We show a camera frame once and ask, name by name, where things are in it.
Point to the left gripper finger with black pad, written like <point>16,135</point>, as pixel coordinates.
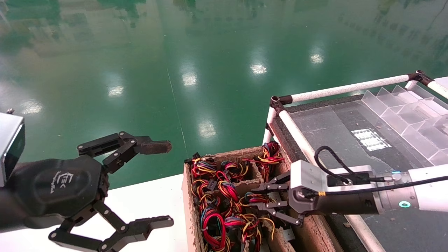
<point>147,225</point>

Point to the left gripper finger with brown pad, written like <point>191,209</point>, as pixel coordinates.
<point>154,147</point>

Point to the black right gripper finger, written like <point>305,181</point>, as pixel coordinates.
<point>280,210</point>
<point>276,185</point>

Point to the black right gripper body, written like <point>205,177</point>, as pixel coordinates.
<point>350,204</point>

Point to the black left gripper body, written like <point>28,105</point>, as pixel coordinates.
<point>59,185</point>

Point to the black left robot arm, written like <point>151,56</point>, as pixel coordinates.
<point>7,213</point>

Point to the brown cardboard box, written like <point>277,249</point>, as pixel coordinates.
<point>315,234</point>

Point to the long white cart pipe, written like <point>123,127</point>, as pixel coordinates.
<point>297,134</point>

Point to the black pipe corner joint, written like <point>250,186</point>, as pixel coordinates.
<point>421,77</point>
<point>278,102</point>

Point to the clear acrylic divider tray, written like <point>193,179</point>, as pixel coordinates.
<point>395,108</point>

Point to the short white pipe stub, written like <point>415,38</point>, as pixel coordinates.
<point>411,85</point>

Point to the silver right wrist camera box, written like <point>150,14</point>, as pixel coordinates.
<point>304,175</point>

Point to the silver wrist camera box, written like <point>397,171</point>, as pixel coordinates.
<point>304,175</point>
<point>8,147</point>

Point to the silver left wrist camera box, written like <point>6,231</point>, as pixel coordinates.
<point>8,147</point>

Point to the white cart pipe post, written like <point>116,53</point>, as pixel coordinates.
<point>269,120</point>

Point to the white cart pipe rail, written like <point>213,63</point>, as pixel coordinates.
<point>439,89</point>
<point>350,87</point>

